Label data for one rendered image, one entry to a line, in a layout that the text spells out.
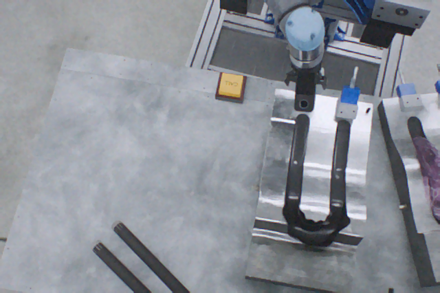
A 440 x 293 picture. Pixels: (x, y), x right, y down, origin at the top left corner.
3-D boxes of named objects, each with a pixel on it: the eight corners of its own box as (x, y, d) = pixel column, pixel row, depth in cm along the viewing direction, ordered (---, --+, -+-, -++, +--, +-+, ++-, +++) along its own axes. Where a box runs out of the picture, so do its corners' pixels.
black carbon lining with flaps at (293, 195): (293, 115, 151) (298, 100, 143) (354, 124, 150) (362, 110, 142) (275, 242, 140) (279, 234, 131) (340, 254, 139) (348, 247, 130)
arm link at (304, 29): (311, -5, 113) (332, 29, 111) (312, 20, 124) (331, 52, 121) (276, 14, 114) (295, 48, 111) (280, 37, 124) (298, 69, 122)
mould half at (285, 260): (273, 102, 160) (277, 80, 148) (365, 117, 159) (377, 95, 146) (244, 278, 144) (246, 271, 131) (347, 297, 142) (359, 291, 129)
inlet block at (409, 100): (388, 73, 160) (393, 64, 155) (405, 71, 160) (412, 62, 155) (399, 115, 156) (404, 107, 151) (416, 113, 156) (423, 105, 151)
